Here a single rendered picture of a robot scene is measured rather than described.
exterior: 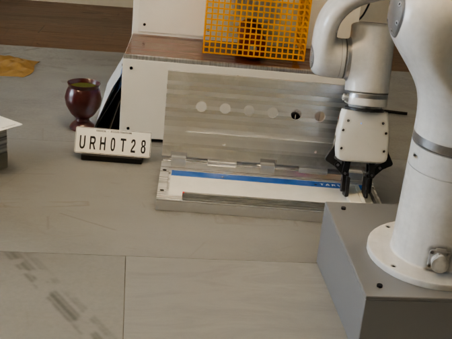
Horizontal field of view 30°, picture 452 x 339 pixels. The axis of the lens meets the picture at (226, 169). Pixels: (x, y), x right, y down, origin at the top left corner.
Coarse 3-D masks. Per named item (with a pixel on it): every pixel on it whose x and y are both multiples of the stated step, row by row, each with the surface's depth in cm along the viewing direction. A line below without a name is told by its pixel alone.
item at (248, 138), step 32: (192, 96) 172; (224, 96) 172; (256, 96) 173; (288, 96) 173; (320, 96) 173; (192, 128) 173; (224, 128) 174; (256, 128) 174; (288, 128) 174; (320, 128) 174; (224, 160) 174; (256, 160) 174; (288, 160) 174; (320, 160) 174
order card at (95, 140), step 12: (84, 132) 178; (96, 132) 179; (108, 132) 179; (120, 132) 179; (132, 132) 179; (144, 132) 179; (84, 144) 178; (96, 144) 178; (108, 144) 179; (120, 144) 179; (132, 144) 179; (144, 144) 179; (132, 156) 179; (144, 156) 179
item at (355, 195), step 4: (352, 184) 170; (352, 188) 168; (356, 188) 168; (348, 192) 166; (352, 192) 166; (356, 192) 167; (360, 192) 166; (348, 196) 164; (352, 196) 164; (356, 196) 165; (360, 196) 164; (348, 200) 163; (352, 200) 162; (356, 200) 163; (360, 200) 163; (364, 200) 163
